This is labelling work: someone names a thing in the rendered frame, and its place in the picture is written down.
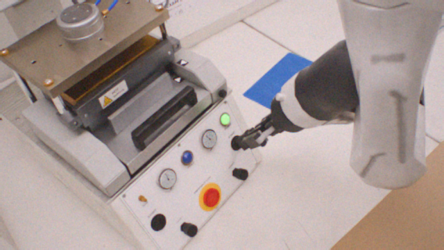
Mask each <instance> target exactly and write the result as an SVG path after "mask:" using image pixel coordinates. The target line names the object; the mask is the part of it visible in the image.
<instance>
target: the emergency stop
mask: <svg viewBox="0 0 444 250"><path fill-rule="evenodd" d="M219 199H220V194H219V191H218V190H217V189H215V188H213V187H211V188H209V189H208V190H206V192H205V193H204V195H203V203H204V204H205V205H206V206H208V207H214V206H215V205H216V204H217V203H218V202H219Z"/></svg>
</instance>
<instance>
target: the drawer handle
mask: <svg viewBox="0 0 444 250"><path fill-rule="evenodd" d="M188 103H190V104H192V105H196V104H197V103H198V100H197V96H196V93H195V89H194V88H193V87H192V86H190V85H187V86H186V87H184V88H183V89H182V91H180V92H179V93H178V94H176V95H175V96H174V97H172V98H171V99H170V101H168V102H166V103H165V104H164V105H163V106H162V107H161V108H159V109H158V111H156V112H155V113H153V114H152V115H151V116H150V117H149V118H148V119H145V121H144V122H143V123H141V124H140V125H139V126H138V127H137V128H135V129H134V130H133V131H132V132H131V136H132V137H131V138H132V141H133V144H134V146H135V147H137V148H138V149H139V150H141V151H143V150H144V149H145V148H146V146H145V144H144V141H145V139H147V138H148V137H150V136H151V135H152V134H153V133H154V132H156V131H157V130H158V129H159V128H160V127H161V126H162V125H163V124H164V123H166V122H167V121H168V120H169V119H170V118H172V117H173V116H174V115H175V114H176V113H178V112H179V111H180V109H182V108H183V107H184V106H185V105H187V104H188Z"/></svg>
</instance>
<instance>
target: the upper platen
mask: <svg viewBox="0 0 444 250"><path fill-rule="evenodd" d="M159 43H160V40H159V39H157V38H156V37H152V36H151V35H149V34H146V35H145V36H144V37H142V38H140V39H139V40H138V41H136V42H135V43H133V44H131V45H130V46H129V47H128V48H126V49H124V50H123V51H122V52H121V53H118V54H117V55H116V56H115V57H114V58H112V59H111V60H109V61H107V62H105V63H104V64H102V66H101V67H99V68H98V69H95V70H94V71H93V72H91V73H90V74H88V76H86V77H85V78H83V79H81V80H80V81H79V82H77V83H76V84H74V86H72V87H71V88H69V89H68V90H66V91H64V92H63V93H62V94H61V96H62V99H63V100H64V102H65V104H67V105H68V106H69V107H72V106H73V105H75V104H76V103H78V102H79V101H80V100H82V99H83V98H85V97H86V96H87V95H88V94H90V93H91V92H93V91H94V90H95V89H96V88H99V86H101V85H102V84H104V83H105V82H106V81H108V80H109V79H111V78H112V77H113V76H114V75H115V74H117V73H119V72H120V71H121V70H123V69H125V68H126V67H127V66H128V65H129V64H130V63H132V62H135V61H136V60H137V59H138V58H140V56H142V55H143V54H145V53H146V52H148V51H149V50H151V49H152V48H153V47H154V46H156V45H157V44H159Z"/></svg>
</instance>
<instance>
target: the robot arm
mask: <svg viewBox="0 0 444 250"><path fill-rule="evenodd" d="M336 1H337V6H338V9H339V14H340V19H341V22H342V24H343V31H344V35H345V39H344V40H340V41H339V42H337V43H336V44H335V45H334V46H333V47H332V48H330V49H329V50H328V51H326V52H325V53H323V54H322V55H321V56H320V57H319V58H318V59H316V60H315V61H314V62H313V63H312V64H311V65H310V66H307V67H305V68H304V69H303V70H301V71H300V72H298V73H297V74H295V75H294V76H293V77H291V78H290V80H289V81H287V82H286V83H285V84H284V85H283V86H282V90H281V92H279V93H278V94H277V95H275V96H274V97H273V99H272V102H271V112H270V113H269V114H268V115H266V116H265V117H263V118H262V120H261V122H260V123H258V124H256V125H255V127H254V128H253V127H252V128H250V129H247V131H245V132H244V133H243V134H242V135H240V136H239V137H238V138H237V139H236V140H235V142H236V143H237V144H238V145H239V146H240V147H241V148H242V149H243V150H244V151H245V150H248V148H250V150H252V149H254V148H256V147H264V146H266V144H267V142H268V141H269V140H268V138H267V137H268V136H274V135H276V134H278V133H283V132H284V131H285V132H289V133H299V132H301V131H303V129H305V128H314V127H317V126H325V125H330V124H333V125H336V124H347V125H348V124H351V123H354V124H353V132H352V144H351V152H350V166H351V168H352V169H353V170H354V172H355V173H356V174H357V176H358V177H359V178H360V179H361V180H362V181H363V182H364V183H365V184H368V185H371V186H373V187H375V188H382V189H387V190H395V189H400V188H407V187H410V186H412V185H413V184H414V183H415V182H416V181H417V180H418V179H419V178H420V177H422V176H423V175H425V174H426V173H427V163H426V156H425V84H424V83H425V78H426V75H427V71H428V69H429V64H430V61H431V59H432V54H433V53H432V52H433V48H434V45H435V41H436V38H437V35H438V30H439V27H440V25H441V20H442V18H443V13H444V0H336Z"/></svg>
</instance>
